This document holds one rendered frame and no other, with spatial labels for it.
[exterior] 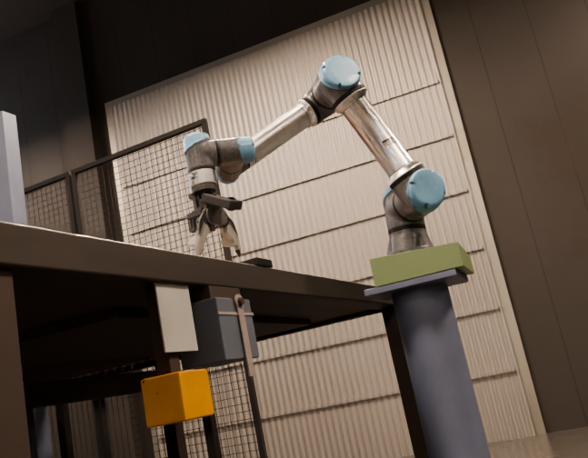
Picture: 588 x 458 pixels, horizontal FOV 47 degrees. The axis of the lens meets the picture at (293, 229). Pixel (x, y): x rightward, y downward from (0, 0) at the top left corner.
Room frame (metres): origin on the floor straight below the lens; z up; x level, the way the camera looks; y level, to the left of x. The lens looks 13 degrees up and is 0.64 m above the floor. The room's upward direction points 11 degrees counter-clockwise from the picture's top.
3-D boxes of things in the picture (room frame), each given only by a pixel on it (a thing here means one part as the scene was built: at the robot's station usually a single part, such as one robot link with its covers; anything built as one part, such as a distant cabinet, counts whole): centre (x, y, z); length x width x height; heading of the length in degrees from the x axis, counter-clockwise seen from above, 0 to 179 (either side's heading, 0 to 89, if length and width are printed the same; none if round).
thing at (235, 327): (1.33, 0.18, 0.77); 0.14 x 0.11 x 0.18; 158
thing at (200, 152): (1.76, 0.21, 1.31); 0.09 x 0.08 x 0.11; 105
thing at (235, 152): (1.80, 0.12, 1.30); 0.11 x 0.11 x 0.08; 15
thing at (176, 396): (1.16, 0.25, 0.74); 0.09 x 0.08 x 0.24; 158
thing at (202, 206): (1.76, 0.22, 1.15); 0.09 x 0.08 x 0.12; 50
